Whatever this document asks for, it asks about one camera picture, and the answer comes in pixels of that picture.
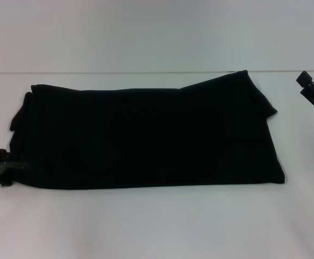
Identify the black T-shirt with FREE print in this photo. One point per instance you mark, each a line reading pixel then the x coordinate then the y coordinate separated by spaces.
pixel 151 135

